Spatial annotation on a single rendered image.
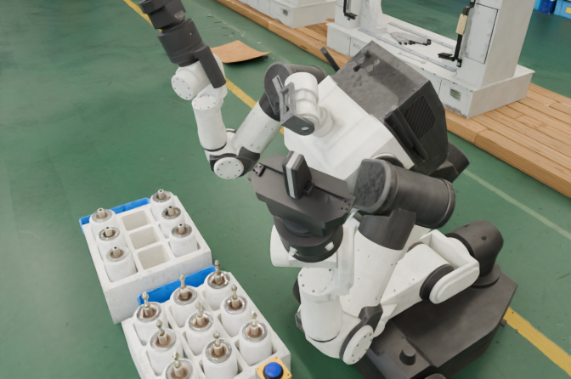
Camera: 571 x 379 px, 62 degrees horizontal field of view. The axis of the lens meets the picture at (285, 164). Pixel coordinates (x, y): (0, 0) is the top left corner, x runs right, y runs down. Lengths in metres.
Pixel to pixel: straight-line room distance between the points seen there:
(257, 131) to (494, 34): 1.92
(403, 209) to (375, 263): 0.11
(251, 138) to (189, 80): 0.24
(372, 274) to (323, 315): 0.13
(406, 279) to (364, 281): 0.66
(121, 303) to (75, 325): 0.20
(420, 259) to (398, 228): 0.74
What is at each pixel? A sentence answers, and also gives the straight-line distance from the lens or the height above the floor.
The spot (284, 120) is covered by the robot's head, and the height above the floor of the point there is 1.01.
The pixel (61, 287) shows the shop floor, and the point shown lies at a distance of 2.10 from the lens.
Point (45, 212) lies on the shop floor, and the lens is 2.50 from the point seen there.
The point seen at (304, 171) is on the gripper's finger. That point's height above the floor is 1.15.
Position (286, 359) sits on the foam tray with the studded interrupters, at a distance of 1.53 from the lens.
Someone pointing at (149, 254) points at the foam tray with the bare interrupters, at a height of 0.15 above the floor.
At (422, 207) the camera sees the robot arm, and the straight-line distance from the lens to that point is 0.86.
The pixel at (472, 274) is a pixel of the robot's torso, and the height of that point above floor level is 0.30.
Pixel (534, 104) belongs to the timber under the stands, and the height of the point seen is 0.08.
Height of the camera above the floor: 1.43
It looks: 34 degrees down
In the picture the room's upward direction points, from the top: straight up
